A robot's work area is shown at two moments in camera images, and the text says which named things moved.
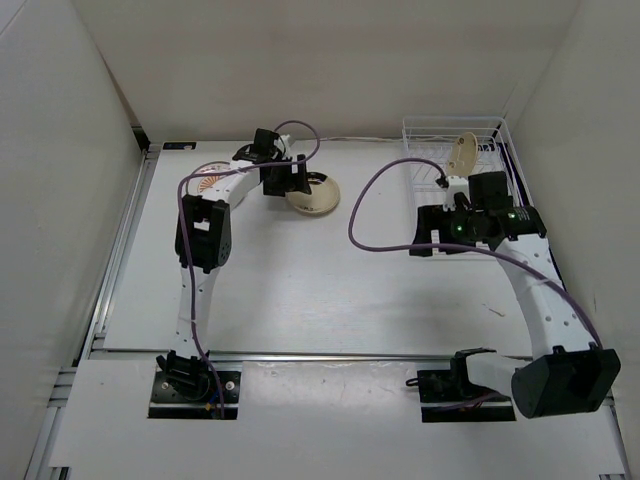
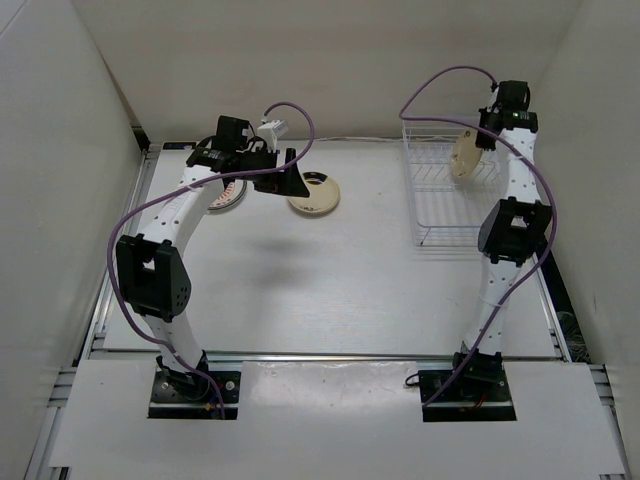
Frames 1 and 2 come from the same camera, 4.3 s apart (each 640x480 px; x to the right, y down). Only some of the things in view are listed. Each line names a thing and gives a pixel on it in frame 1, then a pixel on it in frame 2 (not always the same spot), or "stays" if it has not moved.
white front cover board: (312, 417) stays
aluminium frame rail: (290, 354) stays
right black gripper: (428, 219) → (484, 142)
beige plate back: (463, 155) stays
